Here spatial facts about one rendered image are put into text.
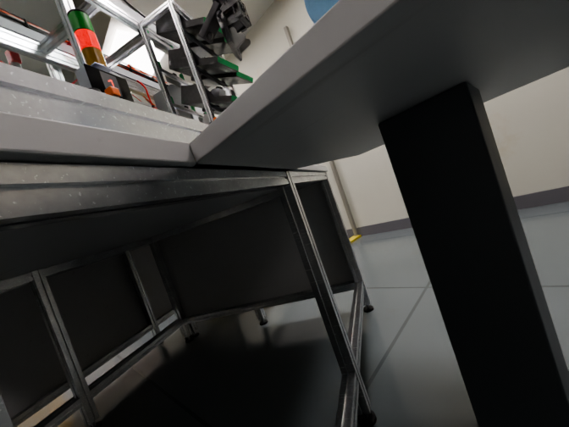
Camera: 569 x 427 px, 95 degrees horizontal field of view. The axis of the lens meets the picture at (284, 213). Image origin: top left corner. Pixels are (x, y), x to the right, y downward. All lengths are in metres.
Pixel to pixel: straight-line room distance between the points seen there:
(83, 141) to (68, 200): 0.05
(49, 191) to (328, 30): 0.25
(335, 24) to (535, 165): 2.89
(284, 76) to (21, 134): 0.20
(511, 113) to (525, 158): 0.39
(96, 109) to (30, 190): 0.20
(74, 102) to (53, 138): 0.16
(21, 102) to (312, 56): 0.29
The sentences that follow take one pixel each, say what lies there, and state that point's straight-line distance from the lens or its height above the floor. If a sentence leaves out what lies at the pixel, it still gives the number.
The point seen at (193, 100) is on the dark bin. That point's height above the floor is 1.29.
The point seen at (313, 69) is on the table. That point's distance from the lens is 0.24.
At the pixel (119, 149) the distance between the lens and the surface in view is 0.31.
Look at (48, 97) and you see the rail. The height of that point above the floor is 0.94.
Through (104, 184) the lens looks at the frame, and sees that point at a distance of 0.31.
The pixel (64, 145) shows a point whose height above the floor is 0.84.
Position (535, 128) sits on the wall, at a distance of 3.04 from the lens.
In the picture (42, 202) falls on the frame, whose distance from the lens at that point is 0.27.
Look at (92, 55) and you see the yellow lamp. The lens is 0.97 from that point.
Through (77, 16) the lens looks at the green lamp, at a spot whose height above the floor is 1.39.
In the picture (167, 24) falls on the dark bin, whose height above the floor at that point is 1.62.
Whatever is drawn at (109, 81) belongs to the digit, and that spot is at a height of 1.21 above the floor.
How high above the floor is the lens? 0.74
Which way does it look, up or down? 2 degrees down
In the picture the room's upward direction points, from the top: 19 degrees counter-clockwise
